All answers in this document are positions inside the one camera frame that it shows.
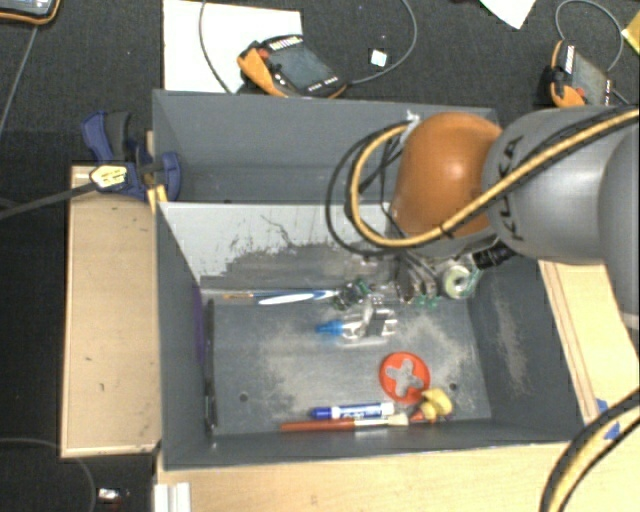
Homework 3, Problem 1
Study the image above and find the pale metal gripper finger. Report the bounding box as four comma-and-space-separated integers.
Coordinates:
345, 294, 386, 344
370, 308, 400, 347

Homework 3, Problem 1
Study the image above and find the dark green small object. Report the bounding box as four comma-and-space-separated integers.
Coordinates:
334, 279, 372, 309

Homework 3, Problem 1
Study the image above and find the orange-red disc with cross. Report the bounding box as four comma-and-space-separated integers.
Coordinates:
379, 351, 432, 404

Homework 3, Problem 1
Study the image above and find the blue and white toothbrush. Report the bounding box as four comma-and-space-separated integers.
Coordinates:
222, 288, 342, 307

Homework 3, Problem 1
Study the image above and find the blue and white marker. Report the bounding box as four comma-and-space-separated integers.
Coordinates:
311, 401, 397, 421

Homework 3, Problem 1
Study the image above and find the yellow toy duck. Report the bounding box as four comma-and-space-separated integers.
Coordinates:
418, 387, 454, 424

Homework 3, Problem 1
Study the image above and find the grey metal bin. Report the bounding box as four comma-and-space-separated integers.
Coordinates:
151, 89, 584, 471

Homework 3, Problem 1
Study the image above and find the pale wood board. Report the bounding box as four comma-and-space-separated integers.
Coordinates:
60, 166, 163, 459

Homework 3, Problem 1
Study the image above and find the black cylinder on white bracket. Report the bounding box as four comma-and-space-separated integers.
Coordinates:
435, 245, 517, 302

